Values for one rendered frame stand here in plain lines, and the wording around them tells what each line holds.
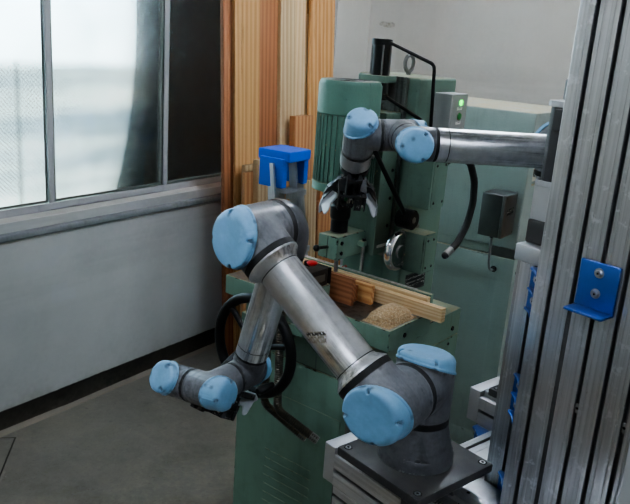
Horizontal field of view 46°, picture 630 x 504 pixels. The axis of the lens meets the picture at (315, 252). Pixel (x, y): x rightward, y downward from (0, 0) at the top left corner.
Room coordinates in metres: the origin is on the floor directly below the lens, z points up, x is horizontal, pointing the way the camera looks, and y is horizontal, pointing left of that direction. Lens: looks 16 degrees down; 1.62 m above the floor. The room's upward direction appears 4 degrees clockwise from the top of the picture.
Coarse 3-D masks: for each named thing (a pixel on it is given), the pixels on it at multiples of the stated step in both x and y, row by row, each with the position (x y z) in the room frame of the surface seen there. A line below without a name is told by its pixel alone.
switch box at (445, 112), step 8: (440, 96) 2.24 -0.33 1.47; (448, 96) 2.22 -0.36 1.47; (456, 96) 2.23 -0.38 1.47; (464, 96) 2.27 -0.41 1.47; (440, 104) 2.24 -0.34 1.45; (448, 104) 2.22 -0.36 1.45; (456, 104) 2.23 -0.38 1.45; (464, 104) 2.27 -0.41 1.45; (440, 112) 2.23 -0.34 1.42; (448, 112) 2.22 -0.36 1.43; (456, 112) 2.24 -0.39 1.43; (464, 112) 2.28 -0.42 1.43; (440, 120) 2.23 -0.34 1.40; (448, 120) 2.22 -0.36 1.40; (456, 120) 2.24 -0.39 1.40; (464, 120) 2.28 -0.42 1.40; (456, 128) 2.25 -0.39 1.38
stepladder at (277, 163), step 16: (272, 160) 3.00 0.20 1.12; (288, 160) 2.97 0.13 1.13; (304, 160) 3.07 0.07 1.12; (272, 176) 2.98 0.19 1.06; (288, 176) 3.14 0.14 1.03; (304, 176) 3.11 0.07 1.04; (272, 192) 2.98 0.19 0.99; (288, 192) 3.01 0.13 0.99; (304, 192) 3.10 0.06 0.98; (304, 208) 3.14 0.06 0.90
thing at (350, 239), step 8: (328, 232) 2.10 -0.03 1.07; (352, 232) 2.12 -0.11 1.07; (360, 232) 2.13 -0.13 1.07; (320, 240) 2.08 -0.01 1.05; (328, 240) 2.06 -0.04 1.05; (336, 240) 2.05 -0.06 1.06; (344, 240) 2.07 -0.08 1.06; (352, 240) 2.10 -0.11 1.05; (328, 248) 2.06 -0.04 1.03; (336, 248) 2.05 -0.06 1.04; (344, 248) 2.07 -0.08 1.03; (352, 248) 2.11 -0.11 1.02; (360, 248) 2.14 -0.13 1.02; (328, 256) 2.06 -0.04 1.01; (336, 256) 2.05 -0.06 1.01; (344, 256) 2.08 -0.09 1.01
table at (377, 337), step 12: (228, 276) 2.15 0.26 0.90; (240, 276) 2.14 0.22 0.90; (228, 288) 2.15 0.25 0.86; (240, 288) 2.12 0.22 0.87; (252, 288) 2.08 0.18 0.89; (348, 312) 1.90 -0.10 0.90; (360, 312) 1.91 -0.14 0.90; (360, 324) 1.84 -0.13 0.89; (372, 324) 1.83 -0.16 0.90; (408, 324) 1.86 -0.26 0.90; (420, 324) 1.91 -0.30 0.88; (300, 336) 1.84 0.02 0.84; (372, 336) 1.82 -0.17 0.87; (384, 336) 1.79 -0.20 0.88; (396, 336) 1.81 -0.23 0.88; (408, 336) 1.86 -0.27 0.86; (384, 348) 1.79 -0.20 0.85
